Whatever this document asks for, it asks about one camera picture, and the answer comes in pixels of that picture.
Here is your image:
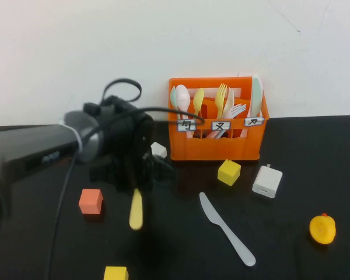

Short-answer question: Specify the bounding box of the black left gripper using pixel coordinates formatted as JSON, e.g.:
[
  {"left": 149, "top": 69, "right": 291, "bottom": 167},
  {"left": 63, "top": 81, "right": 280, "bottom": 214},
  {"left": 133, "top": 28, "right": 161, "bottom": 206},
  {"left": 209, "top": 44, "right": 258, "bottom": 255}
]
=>
[{"left": 119, "top": 115, "right": 157, "bottom": 190}]

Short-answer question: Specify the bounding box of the yellow plastic knife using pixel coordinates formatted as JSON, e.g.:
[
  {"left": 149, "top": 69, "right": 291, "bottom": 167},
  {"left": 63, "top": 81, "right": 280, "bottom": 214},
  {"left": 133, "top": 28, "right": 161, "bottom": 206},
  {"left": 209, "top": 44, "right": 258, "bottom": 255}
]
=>
[{"left": 129, "top": 188, "right": 144, "bottom": 231}]

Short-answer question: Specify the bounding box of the grey white plastic knife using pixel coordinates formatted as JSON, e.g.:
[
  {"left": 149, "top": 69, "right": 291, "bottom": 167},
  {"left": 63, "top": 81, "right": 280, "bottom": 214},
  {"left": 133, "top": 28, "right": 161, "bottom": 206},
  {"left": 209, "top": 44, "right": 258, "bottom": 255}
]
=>
[{"left": 199, "top": 191, "right": 257, "bottom": 267}]

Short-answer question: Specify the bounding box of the orange cutlery holder crate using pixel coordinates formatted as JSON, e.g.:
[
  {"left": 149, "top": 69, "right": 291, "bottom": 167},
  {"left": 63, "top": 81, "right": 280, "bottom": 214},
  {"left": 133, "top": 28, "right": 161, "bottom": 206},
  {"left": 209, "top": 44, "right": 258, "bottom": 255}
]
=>
[{"left": 168, "top": 76, "right": 270, "bottom": 162}]

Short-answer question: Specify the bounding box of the white cube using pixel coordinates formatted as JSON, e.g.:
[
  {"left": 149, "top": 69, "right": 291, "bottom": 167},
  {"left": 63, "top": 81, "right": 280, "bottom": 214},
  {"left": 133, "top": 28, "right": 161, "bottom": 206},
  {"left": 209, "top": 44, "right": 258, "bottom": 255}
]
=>
[{"left": 150, "top": 142, "right": 167, "bottom": 159}]

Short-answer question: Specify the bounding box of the paper label for spoons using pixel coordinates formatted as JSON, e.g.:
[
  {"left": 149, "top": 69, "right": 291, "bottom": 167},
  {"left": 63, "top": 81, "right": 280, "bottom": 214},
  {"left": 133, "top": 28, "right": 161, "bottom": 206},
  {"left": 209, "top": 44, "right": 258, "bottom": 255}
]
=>
[{"left": 177, "top": 118, "right": 197, "bottom": 132}]

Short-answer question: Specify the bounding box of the pale green plastic spoon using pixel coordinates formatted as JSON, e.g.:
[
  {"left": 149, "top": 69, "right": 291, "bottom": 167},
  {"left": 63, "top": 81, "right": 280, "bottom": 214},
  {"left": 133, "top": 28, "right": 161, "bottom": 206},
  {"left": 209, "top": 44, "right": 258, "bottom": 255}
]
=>
[{"left": 170, "top": 86, "right": 183, "bottom": 120}]

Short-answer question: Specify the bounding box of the pale pink plastic spoon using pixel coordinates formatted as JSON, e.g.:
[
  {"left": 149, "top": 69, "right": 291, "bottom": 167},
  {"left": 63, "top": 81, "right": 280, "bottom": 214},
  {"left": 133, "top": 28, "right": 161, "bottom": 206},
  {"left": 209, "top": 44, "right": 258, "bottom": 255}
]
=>
[{"left": 175, "top": 84, "right": 191, "bottom": 120}]

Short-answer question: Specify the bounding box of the salmon orange cube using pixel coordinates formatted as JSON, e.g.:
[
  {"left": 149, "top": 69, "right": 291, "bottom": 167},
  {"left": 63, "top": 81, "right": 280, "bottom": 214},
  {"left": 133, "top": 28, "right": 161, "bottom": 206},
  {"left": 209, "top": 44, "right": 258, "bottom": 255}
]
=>
[{"left": 78, "top": 188, "right": 104, "bottom": 215}]

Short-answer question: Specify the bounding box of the yellow plastic spoon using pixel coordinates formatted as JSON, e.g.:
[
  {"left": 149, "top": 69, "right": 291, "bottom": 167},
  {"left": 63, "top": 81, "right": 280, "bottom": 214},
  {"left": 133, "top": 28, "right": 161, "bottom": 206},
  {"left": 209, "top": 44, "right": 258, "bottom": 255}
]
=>
[{"left": 192, "top": 88, "right": 205, "bottom": 120}]

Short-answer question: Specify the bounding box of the paper label for forks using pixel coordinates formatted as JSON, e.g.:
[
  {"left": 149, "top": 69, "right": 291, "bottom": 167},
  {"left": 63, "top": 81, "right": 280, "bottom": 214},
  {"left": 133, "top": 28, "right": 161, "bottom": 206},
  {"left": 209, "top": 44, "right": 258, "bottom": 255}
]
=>
[{"left": 211, "top": 121, "right": 232, "bottom": 131}]

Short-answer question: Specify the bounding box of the yellow cube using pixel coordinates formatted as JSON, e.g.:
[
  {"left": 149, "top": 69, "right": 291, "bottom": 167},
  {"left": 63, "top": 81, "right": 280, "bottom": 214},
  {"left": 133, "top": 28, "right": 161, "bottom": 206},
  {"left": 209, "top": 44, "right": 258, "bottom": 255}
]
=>
[
  {"left": 103, "top": 265, "right": 129, "bottom": 280},
  {"left": 217, "top": 159, "right": 242, "bottom": 187}
]

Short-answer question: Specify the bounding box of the yellow plastic fork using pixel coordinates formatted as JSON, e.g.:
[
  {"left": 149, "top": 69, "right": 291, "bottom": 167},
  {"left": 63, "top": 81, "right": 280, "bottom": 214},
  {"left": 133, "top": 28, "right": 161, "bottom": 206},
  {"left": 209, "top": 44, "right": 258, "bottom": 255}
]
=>
[{"left": 215, "top": 83, "right": 229, "bottom": 120}]

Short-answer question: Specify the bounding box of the cream plastic fork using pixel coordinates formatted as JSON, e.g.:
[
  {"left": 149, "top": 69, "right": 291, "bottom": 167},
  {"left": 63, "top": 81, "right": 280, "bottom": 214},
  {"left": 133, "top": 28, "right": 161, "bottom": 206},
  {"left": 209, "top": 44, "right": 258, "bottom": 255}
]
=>
[{"left": 223, "top": 87, "right": 236, "bottom": 120}]

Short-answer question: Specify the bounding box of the white plastic fork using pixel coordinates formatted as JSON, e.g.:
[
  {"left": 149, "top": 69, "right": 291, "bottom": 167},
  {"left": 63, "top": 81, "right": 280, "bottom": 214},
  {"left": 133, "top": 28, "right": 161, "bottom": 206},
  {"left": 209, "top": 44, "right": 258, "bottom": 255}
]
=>
[{"left": 214, "top": 103, "right": 247, "bottom": 139}]

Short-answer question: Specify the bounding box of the paper label for knives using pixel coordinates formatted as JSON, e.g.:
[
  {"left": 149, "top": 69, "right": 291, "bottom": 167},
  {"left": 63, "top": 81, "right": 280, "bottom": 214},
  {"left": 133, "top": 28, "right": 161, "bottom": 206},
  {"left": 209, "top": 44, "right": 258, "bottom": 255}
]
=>
[{"left": 244, "top": 117, "right": 264, "bottom": 127}]

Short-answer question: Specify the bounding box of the pale green plastic knife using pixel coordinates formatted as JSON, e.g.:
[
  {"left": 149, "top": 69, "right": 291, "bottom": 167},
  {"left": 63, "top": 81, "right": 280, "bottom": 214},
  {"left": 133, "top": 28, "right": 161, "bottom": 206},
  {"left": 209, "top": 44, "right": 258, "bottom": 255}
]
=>
[{"left": 250, "top": 75, "right": 265, "bottom": 119}]

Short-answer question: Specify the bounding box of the white usb charger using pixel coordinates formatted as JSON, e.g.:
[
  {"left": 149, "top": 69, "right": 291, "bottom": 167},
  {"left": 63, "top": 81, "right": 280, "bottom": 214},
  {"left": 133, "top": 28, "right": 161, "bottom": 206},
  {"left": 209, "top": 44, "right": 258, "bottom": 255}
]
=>
[{"left": 251, "top": 163, "right": 284, "bottom": 200}]

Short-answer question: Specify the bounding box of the yellow rubber duck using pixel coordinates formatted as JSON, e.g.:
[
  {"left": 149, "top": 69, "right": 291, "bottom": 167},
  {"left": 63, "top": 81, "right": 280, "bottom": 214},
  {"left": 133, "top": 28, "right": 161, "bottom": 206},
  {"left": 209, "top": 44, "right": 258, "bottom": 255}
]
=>
[{"left": 309, "top": 212, "right": 337, "bottom": 244}]

